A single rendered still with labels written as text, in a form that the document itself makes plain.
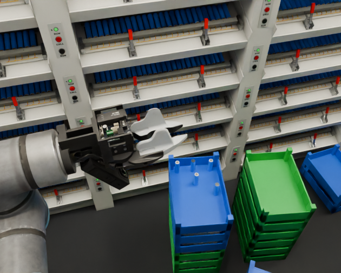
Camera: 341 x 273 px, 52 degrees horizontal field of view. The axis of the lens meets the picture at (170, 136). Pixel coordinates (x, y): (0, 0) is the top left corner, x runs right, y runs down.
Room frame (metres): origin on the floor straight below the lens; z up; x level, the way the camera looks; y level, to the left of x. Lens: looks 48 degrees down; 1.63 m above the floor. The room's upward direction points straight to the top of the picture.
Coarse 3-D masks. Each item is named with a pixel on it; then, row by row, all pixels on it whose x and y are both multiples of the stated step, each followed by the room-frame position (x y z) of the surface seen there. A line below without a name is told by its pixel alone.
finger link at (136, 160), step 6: (162, 150) 0.38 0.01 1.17; (132, 156) 0.36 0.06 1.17; (138, 156) 0.36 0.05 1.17; (144, 156) 0.36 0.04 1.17; (150, 156) 0.37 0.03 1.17; (156, 156) 0.37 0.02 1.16; (162, 156) 0.37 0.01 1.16; (126, 162) 0.36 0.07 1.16; (132, 162) 0.35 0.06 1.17; (138, 162) 0.35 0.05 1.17; (144, 162) 0.36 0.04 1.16; (150, 162) 0.36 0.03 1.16; (126, 168) 0.35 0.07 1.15
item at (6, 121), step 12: (60, 96) 0.98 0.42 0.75; (0, 108) 0.93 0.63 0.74; (36, 108) 0.94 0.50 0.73; (48, 108) 0.94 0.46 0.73; (60, 108) 0.94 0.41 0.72; (0, 120) 0.88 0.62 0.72; (12, 120) 0.89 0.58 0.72; (24, 120) 0.89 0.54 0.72; (36, 120) 0.90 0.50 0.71; (48, 120) 0.91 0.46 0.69; (60, 120) 0.93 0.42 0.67
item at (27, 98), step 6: (24, 96) 0.96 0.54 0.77; (30, 96) 0.96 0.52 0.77; (36, 96) 0.96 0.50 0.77; (42, 96) 0.97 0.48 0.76; (48, 96) 0.97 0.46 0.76; (54, 96) 0.98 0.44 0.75; (0, 102) 0.93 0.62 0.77; (6, 102) 0.93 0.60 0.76; (12, 102) 0.94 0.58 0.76; (24, 102) 0.95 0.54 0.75; (12, 108) 0.93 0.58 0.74
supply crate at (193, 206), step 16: (176, 160) 0.85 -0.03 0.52; (176, 176) 0.80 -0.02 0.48; (192, 176) 0.80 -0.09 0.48; (208, 176) 0.80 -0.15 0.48; (176, 192) 0.73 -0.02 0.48; (192, 192) 0.73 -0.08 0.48; (208, 192) 0.73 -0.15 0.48; (224, 192) 0.70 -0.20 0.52; (176, 208) 0.66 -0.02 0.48; (192, 208) 0.66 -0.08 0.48; (208, 208) 0.66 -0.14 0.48; (224, 208) 0.66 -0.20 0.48; (176, 224) 0.56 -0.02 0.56; (192, 224) 0.59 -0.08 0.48; (208, 224) 0.57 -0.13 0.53; (224, 224) 0.57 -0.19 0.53
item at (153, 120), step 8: (152, 112) 0.43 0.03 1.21; (160, 112) 0.43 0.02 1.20; (144, 120) 0.42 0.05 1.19; (152, 120) 0.43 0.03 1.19; (160, 120) 0.43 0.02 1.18; (136, 128) 0.42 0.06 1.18; (144, 128) 0.43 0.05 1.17; (152, 128) 0.43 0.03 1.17; (168, 128) 0.43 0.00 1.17; (176, 128) 0.43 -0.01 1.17; (136, 136) 0.41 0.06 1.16; (144, 136) 0.41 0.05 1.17
